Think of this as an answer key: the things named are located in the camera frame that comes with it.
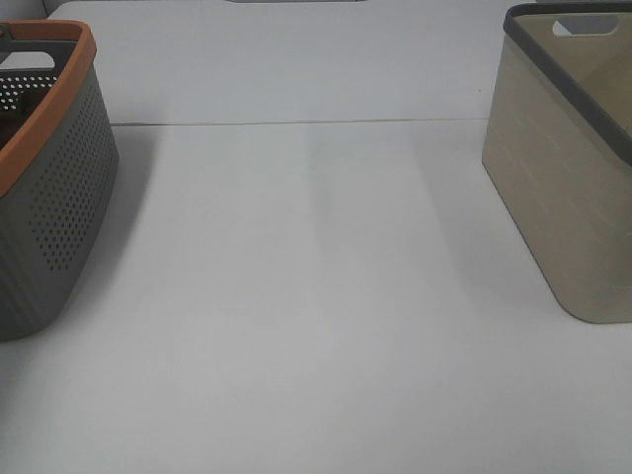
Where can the beige basket with grey rim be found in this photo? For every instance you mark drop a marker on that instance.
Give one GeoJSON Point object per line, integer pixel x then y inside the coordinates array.
{"type": "Point", "coordinates": [558, 149]}

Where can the grey basket with orange rim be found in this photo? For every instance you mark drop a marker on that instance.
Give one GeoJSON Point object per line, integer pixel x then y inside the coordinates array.
{"type": "Point", "coordinates": [59, 162]}

